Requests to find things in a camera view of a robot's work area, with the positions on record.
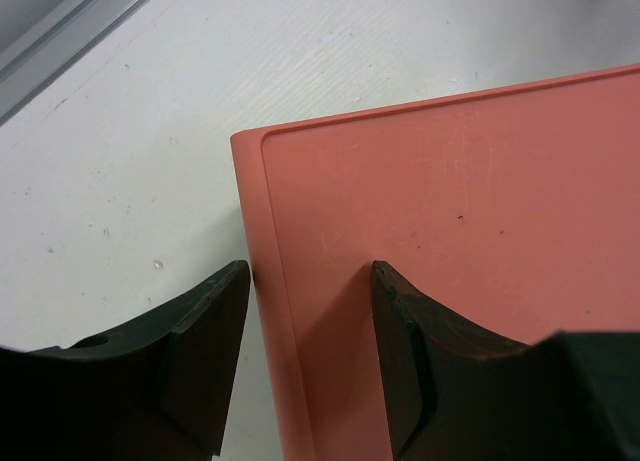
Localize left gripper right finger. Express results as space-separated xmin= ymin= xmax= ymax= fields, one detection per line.
xmin=371 ymin=261 xmax=639 ymax=460

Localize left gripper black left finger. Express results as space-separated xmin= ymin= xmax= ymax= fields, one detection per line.
xmin=1 ymin=260 xmax=250 ymax=460

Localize orange drawer box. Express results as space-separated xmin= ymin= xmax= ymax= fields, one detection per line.
xmin=231 ymin=65 xmax=639 ymax=460

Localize aluminium table frame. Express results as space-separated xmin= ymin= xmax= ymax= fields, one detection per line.
xmin=1 ymin=0 xmax=149 ymax=123

